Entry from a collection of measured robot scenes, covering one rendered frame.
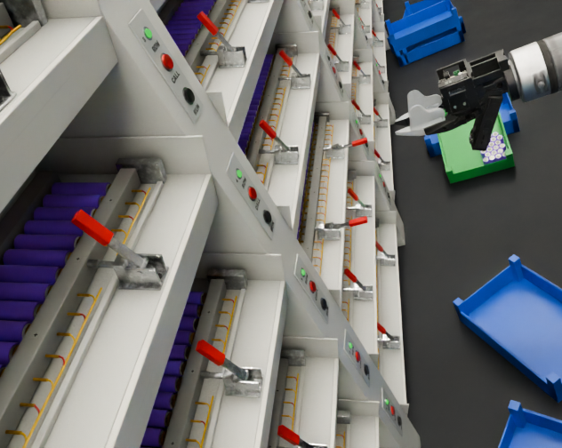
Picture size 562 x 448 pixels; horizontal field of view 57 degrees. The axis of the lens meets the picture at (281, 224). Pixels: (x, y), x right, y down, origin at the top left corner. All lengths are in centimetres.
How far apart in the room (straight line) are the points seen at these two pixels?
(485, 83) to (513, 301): 64
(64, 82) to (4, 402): 25
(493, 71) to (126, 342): 73
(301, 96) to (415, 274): 69
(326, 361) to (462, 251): 82
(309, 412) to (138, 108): 48
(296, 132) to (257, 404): 54
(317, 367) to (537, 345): 66
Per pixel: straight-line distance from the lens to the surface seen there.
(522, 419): 122
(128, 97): 57
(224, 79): 78
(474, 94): 95
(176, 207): 55
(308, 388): 81
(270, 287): 69
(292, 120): 101
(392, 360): 127
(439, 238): 162
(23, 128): 41
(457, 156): 183
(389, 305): 136
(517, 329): 137
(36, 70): 45
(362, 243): 125
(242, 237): 65
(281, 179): 86
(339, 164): 119
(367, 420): 99
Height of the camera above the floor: 113
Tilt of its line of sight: 35 degrees down
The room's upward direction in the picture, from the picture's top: 32 degrees counter-clockwise
